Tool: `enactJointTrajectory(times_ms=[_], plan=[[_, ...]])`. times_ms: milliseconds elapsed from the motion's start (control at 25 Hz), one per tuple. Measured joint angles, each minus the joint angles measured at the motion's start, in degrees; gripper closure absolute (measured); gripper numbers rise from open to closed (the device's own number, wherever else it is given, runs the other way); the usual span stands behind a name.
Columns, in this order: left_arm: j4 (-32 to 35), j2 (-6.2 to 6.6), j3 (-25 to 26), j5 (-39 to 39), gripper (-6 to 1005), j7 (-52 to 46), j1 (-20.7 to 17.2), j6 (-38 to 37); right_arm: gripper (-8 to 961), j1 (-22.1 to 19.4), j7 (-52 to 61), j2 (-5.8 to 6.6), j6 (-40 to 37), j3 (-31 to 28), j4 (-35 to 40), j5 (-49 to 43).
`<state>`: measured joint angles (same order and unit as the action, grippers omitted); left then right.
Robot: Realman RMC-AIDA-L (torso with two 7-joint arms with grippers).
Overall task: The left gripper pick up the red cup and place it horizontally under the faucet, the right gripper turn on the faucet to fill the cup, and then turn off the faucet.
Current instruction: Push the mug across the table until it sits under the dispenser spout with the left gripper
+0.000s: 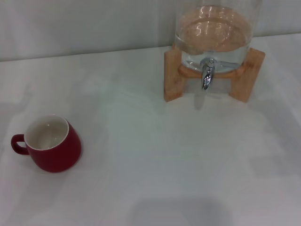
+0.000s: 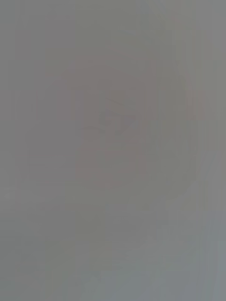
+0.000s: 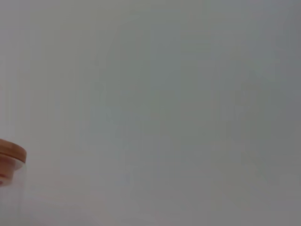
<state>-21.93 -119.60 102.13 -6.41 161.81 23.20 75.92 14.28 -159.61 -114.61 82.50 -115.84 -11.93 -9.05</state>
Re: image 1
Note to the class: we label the red ceramic cup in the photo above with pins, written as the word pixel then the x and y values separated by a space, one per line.
pixel 58 153

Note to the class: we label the chrome faucet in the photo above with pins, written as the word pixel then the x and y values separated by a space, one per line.
pixel 207 77

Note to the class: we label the wooden dispenser stand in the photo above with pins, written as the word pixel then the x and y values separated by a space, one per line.
pixel 171 77

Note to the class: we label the glass water dispenser jar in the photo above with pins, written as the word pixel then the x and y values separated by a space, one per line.
pixel 211 33

